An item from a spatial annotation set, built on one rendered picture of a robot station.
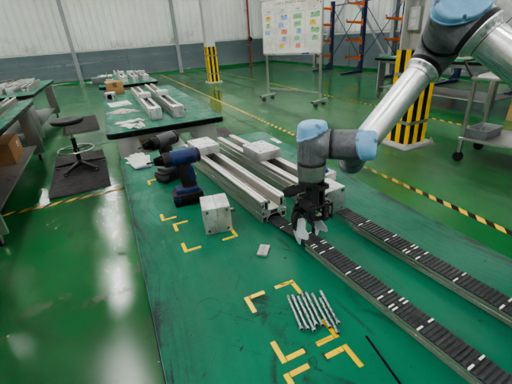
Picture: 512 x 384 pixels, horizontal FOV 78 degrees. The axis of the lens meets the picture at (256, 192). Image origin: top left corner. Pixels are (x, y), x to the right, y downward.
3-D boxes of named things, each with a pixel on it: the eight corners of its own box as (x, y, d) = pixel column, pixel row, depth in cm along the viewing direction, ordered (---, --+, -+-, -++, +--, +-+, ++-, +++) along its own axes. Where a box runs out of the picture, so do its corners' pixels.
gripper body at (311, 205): (311, 228, 86) (312, 188, 80) (292, 215, 92) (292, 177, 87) (333, 219, 89) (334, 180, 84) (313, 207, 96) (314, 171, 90)
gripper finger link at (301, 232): (302, 253, 90) (308, 224, 87) (289, 243, 95) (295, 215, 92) (310, 251, 92) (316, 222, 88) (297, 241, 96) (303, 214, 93)
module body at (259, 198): (286, 215, 114) (285, 193, 110) (262, 224, 110) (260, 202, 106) (204, 155, 177) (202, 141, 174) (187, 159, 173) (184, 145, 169)
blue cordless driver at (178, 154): (208, 201, 128) (200, 148, 118) (158, 212, 122) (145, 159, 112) (203, 193, 134) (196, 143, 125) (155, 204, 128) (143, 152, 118)
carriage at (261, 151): (281, 162, 145) (280, 148, 142) (260, 168, 140) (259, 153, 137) (263, 153, 158) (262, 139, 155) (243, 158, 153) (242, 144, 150)
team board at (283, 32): (259, 101, 715) (253, 1, 628) (274, 97, 745) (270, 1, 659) (314, 108, 616) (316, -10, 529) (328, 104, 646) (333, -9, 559)
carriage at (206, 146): (220, 157, 157) (219, 143, 154) (200, 161, 152) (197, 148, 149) (208, 148, 169) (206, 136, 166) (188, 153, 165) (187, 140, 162)
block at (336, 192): (348, 207, 116) (350, 184, 112) (322, 218, 111) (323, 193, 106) (331, 198, 123) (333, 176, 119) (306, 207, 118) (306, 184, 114)
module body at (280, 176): (327, 200, 122) (328, 180, 118) (306, 207, 118) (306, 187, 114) (235, 148, 185) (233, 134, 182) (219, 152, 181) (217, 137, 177)
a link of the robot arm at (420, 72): (429, 35, 96) (328, 162, 98) (440, 9, 86) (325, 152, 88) (465, 52, 93) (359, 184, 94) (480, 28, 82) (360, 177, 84)
